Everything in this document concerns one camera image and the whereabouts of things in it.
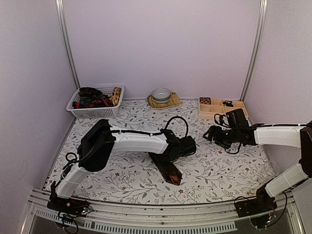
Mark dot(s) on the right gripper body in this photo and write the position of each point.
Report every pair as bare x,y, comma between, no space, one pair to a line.
232,137

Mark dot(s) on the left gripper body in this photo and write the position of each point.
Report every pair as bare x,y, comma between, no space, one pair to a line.
160,158

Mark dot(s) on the brown green patterned tie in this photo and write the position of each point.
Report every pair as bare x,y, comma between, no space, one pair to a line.
170,172

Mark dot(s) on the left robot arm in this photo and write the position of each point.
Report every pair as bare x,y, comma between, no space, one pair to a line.
95,148

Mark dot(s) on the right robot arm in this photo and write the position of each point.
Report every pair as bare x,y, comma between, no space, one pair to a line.
233,127

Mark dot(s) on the wooden compartment box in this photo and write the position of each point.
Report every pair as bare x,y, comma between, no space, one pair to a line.
208,111

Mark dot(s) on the rolled dark patterned tie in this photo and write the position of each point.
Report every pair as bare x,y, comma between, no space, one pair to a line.
205,100

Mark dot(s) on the rolled black tie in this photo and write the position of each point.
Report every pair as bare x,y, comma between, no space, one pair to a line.
228,103

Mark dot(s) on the floral tablecloth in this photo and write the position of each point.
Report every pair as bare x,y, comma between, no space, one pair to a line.
210,175

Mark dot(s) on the clear drinking glass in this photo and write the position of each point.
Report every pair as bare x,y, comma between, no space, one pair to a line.
268,171

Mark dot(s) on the yellow woven mat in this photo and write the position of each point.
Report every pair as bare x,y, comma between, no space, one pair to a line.
172,101

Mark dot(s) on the yellow spotted tie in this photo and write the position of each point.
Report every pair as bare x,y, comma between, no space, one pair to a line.
115,96

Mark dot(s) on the white plastic basket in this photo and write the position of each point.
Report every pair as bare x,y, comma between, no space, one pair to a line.
96,112

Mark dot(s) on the dark red patterned tie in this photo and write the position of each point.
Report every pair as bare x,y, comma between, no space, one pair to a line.
91,98

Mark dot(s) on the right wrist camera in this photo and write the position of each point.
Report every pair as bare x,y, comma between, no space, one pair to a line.
219,120

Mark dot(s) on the right metal frame post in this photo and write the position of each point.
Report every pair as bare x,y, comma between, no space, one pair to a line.
256,44

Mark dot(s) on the metal frame post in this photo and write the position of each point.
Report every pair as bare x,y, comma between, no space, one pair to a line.
256,44
66,41

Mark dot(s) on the front metal rail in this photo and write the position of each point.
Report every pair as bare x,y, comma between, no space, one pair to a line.
115,218

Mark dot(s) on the left metal frame post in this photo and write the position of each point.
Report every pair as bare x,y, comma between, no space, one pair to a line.
66,41

